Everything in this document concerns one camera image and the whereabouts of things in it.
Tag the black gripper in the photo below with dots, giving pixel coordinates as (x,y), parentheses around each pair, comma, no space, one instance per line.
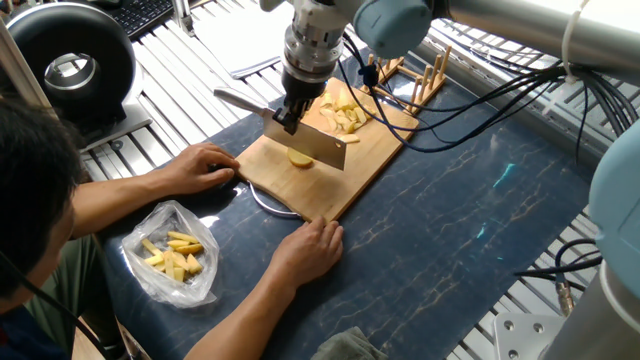
(306,78)

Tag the steel cleaver knife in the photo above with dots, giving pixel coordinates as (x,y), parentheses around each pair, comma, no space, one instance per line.
(318,148)

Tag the thin cut potato slice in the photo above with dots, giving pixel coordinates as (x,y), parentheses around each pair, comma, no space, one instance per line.
(350,139)
(346,107)
(366,113)
(350,128)
(356,117)
(328,99)

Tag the bamboo cutting board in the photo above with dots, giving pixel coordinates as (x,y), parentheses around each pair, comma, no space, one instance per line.
(375,165)

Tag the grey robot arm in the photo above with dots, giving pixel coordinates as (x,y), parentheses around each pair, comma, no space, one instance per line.
(560,25)

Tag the person's left forearm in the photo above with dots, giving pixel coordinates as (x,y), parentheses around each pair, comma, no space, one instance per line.
(115,200)

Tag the person's right forearm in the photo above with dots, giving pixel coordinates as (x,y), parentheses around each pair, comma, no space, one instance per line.
(232,328)

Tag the person's left hand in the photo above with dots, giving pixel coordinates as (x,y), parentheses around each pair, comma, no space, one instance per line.
(205,168)

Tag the person's right hand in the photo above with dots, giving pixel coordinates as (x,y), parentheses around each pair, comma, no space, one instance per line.
(308,252)

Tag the white sheet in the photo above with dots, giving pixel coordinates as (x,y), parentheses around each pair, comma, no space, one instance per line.
(240,35)

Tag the wooden knife rack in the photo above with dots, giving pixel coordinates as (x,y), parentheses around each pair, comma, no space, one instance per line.
(412,80)

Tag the black keyboard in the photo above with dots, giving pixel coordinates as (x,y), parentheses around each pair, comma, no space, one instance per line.
(140,15)

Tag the plastic bag of potato sticks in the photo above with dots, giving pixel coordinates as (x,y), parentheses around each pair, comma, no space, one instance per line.
(165,255)

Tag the dark blue marble mat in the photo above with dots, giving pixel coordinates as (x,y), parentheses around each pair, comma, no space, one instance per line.
(460,230)

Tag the grey-green cloth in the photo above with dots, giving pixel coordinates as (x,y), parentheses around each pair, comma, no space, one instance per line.
(345,345)

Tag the wooden pole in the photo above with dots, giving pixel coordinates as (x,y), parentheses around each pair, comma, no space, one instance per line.
(40,105)

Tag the olive trousers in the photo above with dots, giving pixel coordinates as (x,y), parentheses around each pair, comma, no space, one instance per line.
(70,300)

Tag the metal mounting plate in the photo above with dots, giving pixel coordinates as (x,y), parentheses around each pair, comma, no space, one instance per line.
(528,340)

